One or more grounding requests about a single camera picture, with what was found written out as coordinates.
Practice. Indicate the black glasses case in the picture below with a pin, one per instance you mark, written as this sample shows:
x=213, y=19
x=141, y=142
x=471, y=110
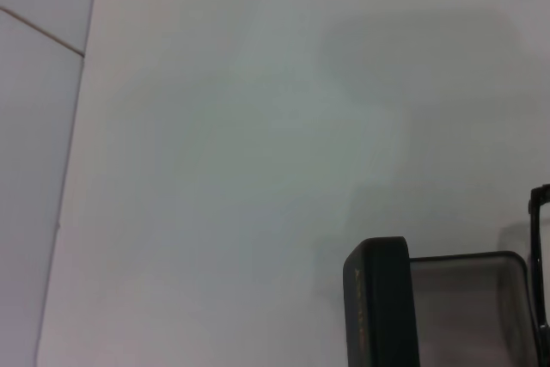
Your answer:
x=378, y=298

